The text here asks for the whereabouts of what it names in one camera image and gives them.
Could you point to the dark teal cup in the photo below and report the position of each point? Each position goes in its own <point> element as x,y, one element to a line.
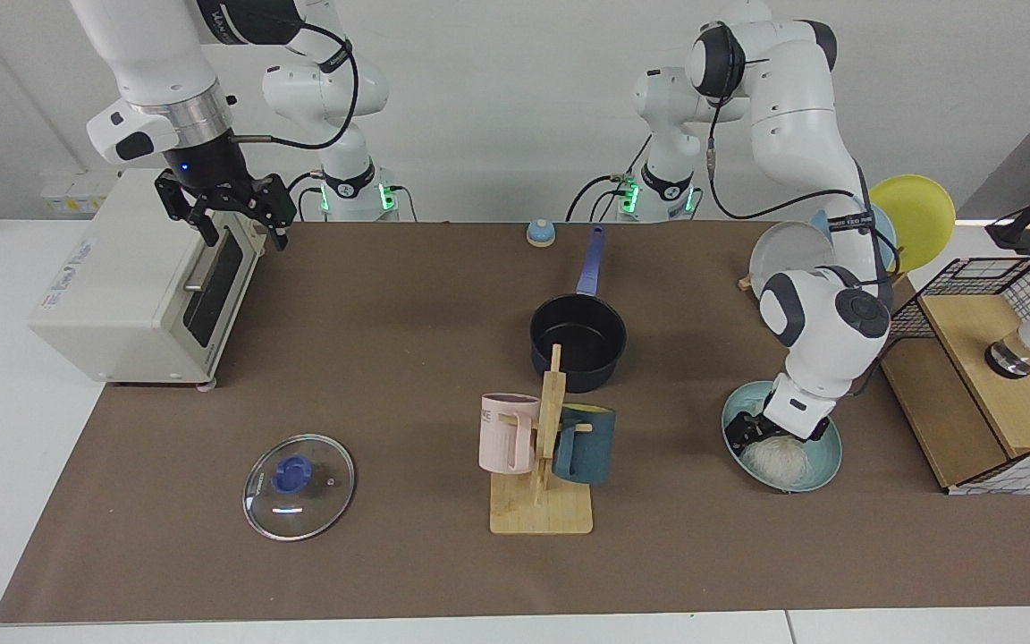
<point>586,447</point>

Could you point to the teal round plate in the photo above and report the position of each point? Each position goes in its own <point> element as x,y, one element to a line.
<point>826,461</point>

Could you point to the brown table cloth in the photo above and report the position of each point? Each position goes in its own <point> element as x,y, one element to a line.
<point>390,402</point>

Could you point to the light blue round plate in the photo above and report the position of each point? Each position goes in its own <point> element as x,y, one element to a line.
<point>886,237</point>

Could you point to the wooden cup stand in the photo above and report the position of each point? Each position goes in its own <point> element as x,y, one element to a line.
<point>542,514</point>

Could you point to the glass lid with blue knob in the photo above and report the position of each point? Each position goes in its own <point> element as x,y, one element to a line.
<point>300,510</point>

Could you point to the pink ribbed cup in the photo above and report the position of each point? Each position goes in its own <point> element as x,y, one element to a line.
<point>506,438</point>

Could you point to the grey round plate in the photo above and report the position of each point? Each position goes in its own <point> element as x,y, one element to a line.
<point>783,250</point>

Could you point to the yellow round plate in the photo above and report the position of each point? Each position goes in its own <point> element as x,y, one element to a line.
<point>917,215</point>

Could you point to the wooden plate rack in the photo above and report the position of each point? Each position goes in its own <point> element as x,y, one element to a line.
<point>745,283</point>

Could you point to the pale toaster oven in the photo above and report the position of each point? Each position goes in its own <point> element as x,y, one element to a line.
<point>122,295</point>

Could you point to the white vermicelli bundle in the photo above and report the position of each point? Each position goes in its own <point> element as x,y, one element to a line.
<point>779,462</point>

